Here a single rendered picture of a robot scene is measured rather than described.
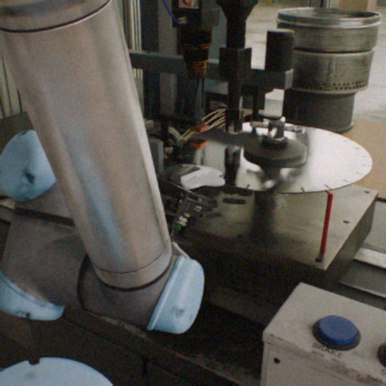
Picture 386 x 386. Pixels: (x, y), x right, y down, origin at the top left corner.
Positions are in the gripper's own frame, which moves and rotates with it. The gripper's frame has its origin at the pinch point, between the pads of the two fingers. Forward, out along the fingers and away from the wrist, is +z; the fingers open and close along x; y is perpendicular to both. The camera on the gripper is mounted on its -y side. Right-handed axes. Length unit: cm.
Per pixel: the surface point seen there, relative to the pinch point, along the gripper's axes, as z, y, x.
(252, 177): 2.0, 4.9, 8.8
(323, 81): 63, -26, 45
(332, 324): -9.8, 29.7, -3.2
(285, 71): 22.6, -11.6, 32.8
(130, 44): 79, -135, 48
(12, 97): 28, -121, 5
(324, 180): 8.1, 13.4, 12.8
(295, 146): 13.4, 3.0, 17.2
